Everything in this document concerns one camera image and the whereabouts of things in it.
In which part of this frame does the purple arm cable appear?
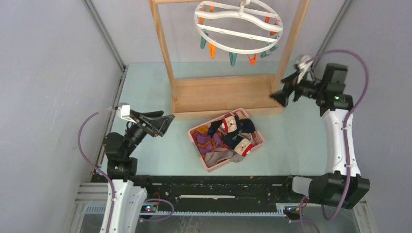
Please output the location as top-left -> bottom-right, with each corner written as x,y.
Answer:
290,49 -> 370,233
77,107 -> 175,233

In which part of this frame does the teal clothespin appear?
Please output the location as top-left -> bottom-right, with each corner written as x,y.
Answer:
200,29 -> 208,50
228,52 -> 238,67

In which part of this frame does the white round clip hanger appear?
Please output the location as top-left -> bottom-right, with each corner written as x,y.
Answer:
193,0 -> 284,55

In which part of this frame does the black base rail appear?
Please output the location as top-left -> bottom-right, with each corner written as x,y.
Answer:
131,175 -> 302,213

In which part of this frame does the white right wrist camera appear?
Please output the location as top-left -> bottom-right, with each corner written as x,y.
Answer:
294,54 -> 313,83

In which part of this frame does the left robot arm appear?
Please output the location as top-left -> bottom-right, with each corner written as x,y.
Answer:
101,104 -> 175,233

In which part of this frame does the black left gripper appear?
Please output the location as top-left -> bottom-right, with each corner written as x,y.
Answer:
125,110 -> 174,156

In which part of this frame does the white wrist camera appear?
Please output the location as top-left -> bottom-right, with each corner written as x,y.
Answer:
114,103 -> 135,123
294,54 -> 313,83

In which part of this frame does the wooden hanger stand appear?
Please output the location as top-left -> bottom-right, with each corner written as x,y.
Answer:
149,0 -> 310,119

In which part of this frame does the grey sock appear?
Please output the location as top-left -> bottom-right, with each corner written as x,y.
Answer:
204,150 -> 244,167

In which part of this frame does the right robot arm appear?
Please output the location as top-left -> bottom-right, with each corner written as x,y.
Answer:
270,63 -> 370,209

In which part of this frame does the beige red striped sock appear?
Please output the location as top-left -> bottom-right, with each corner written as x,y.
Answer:
248,131 -> 264,146

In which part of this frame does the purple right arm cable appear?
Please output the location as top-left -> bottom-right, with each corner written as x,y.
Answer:
290,49 -> 370,233

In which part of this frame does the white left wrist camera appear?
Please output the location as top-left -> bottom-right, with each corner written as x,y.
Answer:
114,103 -> 135,123

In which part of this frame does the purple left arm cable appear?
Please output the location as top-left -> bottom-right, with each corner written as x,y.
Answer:
77,107 -> 175,233

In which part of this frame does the orange clothespin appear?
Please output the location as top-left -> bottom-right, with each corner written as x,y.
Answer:
247,53 -> 257,66
208,42 -> 216,59

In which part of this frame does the navy santa sock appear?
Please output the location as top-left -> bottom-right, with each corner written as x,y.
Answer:
207,115 -> 256,136
222,132 -> 254,157

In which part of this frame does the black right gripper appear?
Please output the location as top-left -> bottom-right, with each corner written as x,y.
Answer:
268,70 -> 326,108

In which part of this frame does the purple striped sock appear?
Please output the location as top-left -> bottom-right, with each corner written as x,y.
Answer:
191,125 -> 225,158

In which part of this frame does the pink plastic basket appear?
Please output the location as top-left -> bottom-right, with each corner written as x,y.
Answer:
188,108 -> 264,172

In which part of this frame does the teal left clothespin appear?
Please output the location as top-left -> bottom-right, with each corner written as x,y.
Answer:
200,29 -> 208,50

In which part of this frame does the orange front clothespin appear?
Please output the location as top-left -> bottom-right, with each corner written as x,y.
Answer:
247,53 -> 257,66

